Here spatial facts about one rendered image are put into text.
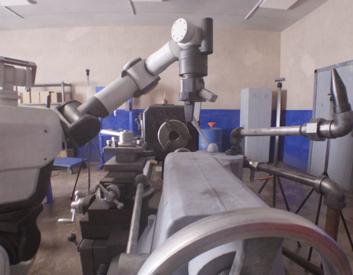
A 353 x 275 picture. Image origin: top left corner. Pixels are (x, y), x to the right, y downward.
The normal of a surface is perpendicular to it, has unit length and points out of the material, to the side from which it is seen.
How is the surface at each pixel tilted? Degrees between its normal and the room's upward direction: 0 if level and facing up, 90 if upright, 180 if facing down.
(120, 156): 90
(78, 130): 116
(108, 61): 90
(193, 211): 0
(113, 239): 0
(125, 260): 19
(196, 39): 90
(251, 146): 90
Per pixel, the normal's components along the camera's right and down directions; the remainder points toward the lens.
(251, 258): 0.04, 0.29
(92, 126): 0.72, 0.51
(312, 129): -0.92, -0.15
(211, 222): -0.33, -0.93
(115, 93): 0.46, 0.02
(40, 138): 0.72, 0.16
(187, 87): -0.46, 0.11
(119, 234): 0.00, -0.99
